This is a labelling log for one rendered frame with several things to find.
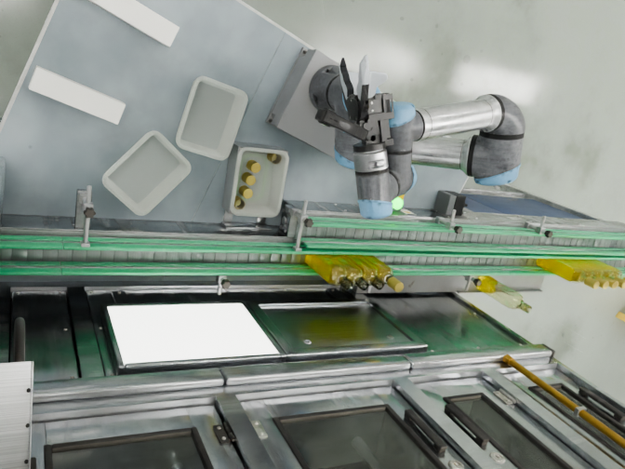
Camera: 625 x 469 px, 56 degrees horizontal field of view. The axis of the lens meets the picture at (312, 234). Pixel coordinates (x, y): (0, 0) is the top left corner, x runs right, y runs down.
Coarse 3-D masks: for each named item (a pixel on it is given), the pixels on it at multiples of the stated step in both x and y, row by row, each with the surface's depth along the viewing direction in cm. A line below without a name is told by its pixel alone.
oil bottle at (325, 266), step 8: (312, 256) 194; (320, 256) 191; (328, 256) 193; (312, 264) 194; (320, 264) 189; (328, 264) 185; (336, 264) 186; (320, 272) 189; (328, 272) 184; (336, 272) 182; (344, 272) 183; (328, 280) 184; (336, 280) 182
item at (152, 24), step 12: (96, 0) 154; (108, 0) 155; (120, 0) 156; (132, 0) 157; (120, 12) 157; (132, 12) 158; (144, 12) 160; (132, 24) 159; (144, 24) 161; (156, 24) 162; (168, 24) 163; (156, 36) 163; (168, 36) 164
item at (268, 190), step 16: (240, 160) 182; (256, 160) 192; (288, 160) 189; (240, 176) 192; (256, 176) 194; (272, 176) 196; (256, 192) 196; (272, 192) 197; (256, 208) 195; (272, 208) 196
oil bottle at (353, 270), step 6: (336, 258) 193; (342, 258) 195; (342, 264) 189; (348, 264) 189; (354, 264) 190; (348, 270) 185; (354, 270) 186; (360, 270) 187; (348, 276) 185; (354, 276) 185
